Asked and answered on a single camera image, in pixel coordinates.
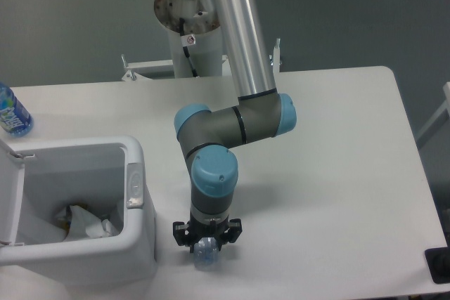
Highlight black clamp at table edge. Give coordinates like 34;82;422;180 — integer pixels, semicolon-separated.
425;247;449;285

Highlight snack wrappers in bin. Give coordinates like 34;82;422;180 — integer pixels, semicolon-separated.
56;203;88;229

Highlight blue labelled water bottle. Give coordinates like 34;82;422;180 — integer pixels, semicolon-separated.
1;83;33;137

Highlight white frame at right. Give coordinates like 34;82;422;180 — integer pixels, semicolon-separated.
415;82;449;150

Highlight white trash can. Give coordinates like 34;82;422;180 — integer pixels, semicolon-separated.
1;136;157;285

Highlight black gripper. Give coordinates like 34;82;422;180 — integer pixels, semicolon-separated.
172;218;243;253

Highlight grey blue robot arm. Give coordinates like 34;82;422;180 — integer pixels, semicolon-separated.
153;0;297;252

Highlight black cable on pedestal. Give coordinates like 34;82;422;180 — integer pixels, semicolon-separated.
179;17;200;78

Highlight clear plastic bottle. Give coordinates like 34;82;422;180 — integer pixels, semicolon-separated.
193;237;219;272

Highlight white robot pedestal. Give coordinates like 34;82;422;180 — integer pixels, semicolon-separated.
120;0;284;82

